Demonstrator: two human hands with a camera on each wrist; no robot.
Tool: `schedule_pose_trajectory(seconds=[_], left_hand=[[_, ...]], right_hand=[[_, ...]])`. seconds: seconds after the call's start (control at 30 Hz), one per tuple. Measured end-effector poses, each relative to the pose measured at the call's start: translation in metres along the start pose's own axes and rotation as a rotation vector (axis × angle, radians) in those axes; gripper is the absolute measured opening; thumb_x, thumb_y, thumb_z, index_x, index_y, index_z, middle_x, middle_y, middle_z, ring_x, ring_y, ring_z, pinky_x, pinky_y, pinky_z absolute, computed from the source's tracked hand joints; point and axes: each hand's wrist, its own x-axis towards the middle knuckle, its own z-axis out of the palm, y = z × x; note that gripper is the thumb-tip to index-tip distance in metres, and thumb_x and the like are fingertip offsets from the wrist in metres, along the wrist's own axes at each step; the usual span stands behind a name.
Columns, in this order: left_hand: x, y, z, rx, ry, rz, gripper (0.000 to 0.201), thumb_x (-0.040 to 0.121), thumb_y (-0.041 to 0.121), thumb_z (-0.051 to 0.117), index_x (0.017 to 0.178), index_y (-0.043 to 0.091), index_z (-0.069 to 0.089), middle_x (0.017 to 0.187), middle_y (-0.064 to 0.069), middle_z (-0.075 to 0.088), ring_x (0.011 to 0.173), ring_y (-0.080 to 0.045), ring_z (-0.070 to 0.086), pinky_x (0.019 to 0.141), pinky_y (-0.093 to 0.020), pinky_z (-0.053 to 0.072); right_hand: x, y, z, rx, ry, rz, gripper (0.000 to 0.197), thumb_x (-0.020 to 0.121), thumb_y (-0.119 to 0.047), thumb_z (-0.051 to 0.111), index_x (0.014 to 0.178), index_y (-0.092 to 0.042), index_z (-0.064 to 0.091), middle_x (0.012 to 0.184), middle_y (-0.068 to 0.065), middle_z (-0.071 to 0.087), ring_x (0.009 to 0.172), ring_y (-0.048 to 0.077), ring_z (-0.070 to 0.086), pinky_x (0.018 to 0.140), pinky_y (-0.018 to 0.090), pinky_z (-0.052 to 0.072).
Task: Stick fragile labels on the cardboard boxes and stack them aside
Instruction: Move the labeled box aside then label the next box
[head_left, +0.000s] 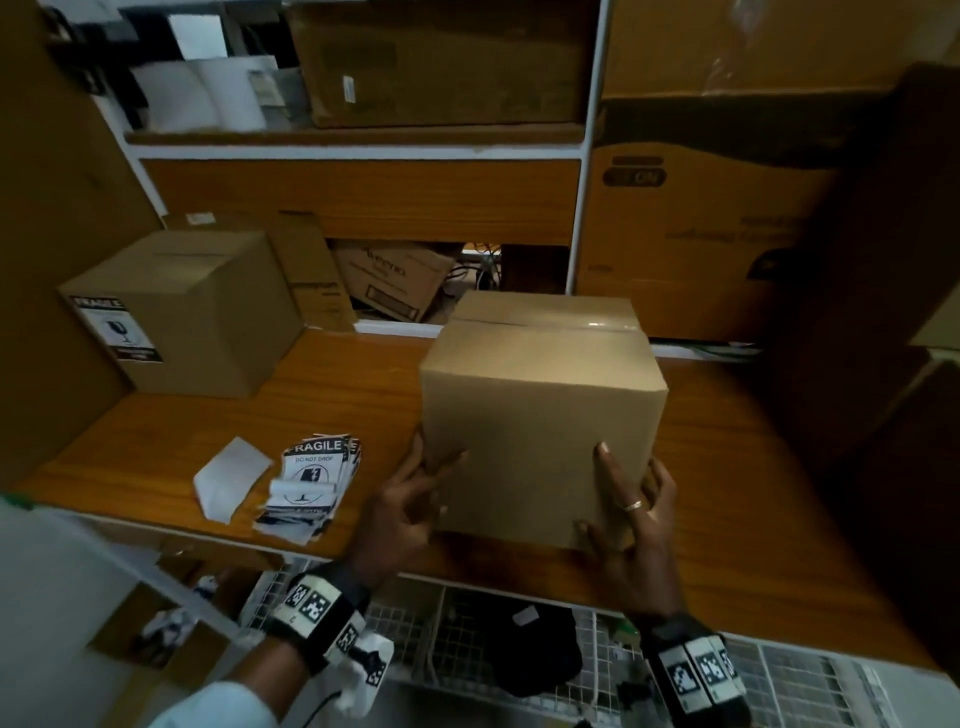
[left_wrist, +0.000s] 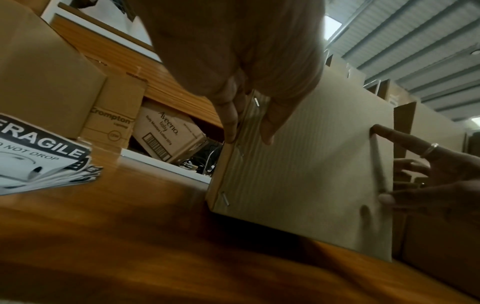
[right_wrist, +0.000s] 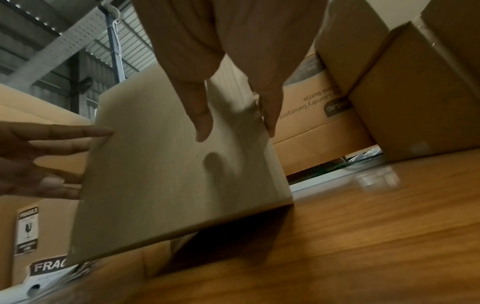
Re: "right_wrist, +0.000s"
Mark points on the person's right hand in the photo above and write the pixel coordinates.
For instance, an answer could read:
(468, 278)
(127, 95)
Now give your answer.
(232, 29)

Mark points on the person's left hand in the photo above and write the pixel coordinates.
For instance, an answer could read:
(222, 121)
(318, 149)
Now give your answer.
(30, 166)

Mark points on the fragile sticker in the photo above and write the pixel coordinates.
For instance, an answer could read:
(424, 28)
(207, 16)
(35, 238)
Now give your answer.
(27, 231)

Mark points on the stack of fragile stickers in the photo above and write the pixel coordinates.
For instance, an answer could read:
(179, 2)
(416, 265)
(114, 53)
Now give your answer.
(48, 267)

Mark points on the white backing paper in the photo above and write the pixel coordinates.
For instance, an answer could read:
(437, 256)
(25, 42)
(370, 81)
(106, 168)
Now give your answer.
(18, 294)

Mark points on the large stapled cardboard box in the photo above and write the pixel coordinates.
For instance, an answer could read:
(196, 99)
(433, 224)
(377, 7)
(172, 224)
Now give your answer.
(157, 184)

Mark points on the tall cardboard panel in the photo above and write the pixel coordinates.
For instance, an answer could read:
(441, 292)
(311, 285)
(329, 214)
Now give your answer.
(37, 107)

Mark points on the large cardboard box dark band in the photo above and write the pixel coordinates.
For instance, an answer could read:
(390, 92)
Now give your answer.
(318, 118)

